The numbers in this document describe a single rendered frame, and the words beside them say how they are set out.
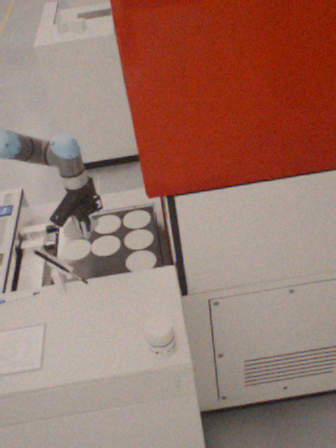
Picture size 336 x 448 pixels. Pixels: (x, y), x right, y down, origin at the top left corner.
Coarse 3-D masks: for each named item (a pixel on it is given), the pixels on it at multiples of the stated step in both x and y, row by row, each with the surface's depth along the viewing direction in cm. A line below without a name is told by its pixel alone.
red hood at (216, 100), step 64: (128, 0) 99; (192, 0) 101; (256, 0) 102; (320, 0) 104; (128, 64) 108; (192, 64) 109; (256, 64) 111; (320, 64) 113; (192, 128) 120; (256, 128) 122; (320, 128) 124
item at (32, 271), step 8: (48, 240) 182; (24, 256) 173; (32, 256) 172; (24, 264) 170; (32, 264) 169; (40, 264) 169; (24, 272) 167; (32, 272) 166; (40, 272) 166; (24, 280) 164; (32, 280) 163; (40, 280) 163; (24, 288) 161; (32, 288) 161
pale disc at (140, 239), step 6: (132, 234) 172; (138, 234) 171; (144, 234) 171; (150, 234) 171; (126, 240) 170; (132, 240) 169; (138, 240) 169; (144, 240) 169; (150, 240) 168; (132, 246) 167; (138, 246) 167; (144, 246) 166
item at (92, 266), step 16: (144, 208) 182; (64, 240) 173; (96, 240) 172; (96, 256) 165; (112, 256) 165; (128, 256) 164; (80, 272) 161; (96, 272) 160; (112, 272) 159; (128, 272) 158
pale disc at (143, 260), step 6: (138, 252) 164; (144, 252) 164; (150, 252) 164; (132, 258) 163; (138, 258) 162; (144, 258) 162; (150, 258) 162; (126, 264) 161; (132, 264) 161; (138, 264) 160; (144, 264) 160; (150, 264) 160; (132, 270) 158; (138, 270) 158; (144, 270) 158
